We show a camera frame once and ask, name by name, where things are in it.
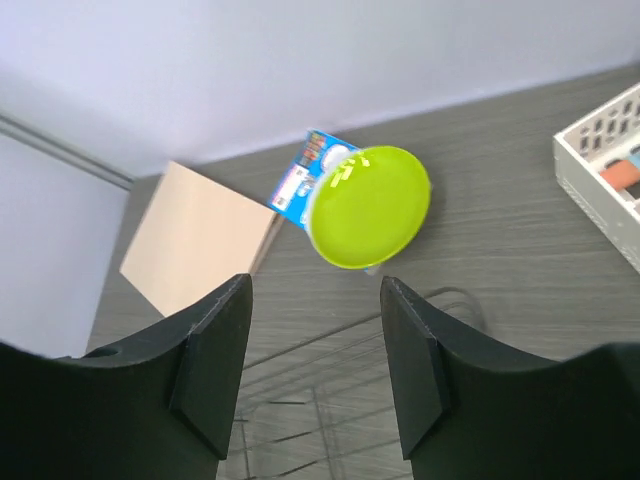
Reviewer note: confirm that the black wire dish rack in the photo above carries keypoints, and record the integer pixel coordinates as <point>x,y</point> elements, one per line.
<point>321,409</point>

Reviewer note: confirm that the tan cardboard folder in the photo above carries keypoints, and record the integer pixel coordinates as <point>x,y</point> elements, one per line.
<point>194,235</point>

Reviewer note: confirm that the lime green plate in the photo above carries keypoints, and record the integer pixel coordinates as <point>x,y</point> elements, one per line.
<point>371,208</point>

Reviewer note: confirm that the blue picture book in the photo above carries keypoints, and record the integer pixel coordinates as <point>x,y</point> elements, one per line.
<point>319,154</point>

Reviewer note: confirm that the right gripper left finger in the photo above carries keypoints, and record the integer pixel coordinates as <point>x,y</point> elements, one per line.
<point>158,404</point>

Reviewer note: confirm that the white plastic file organizer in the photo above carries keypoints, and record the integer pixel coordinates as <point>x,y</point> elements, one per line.
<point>597,164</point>

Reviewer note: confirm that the pink box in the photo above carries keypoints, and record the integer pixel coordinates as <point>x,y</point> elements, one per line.
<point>620,174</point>

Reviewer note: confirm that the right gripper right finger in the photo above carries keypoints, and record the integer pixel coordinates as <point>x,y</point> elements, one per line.
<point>471,407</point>

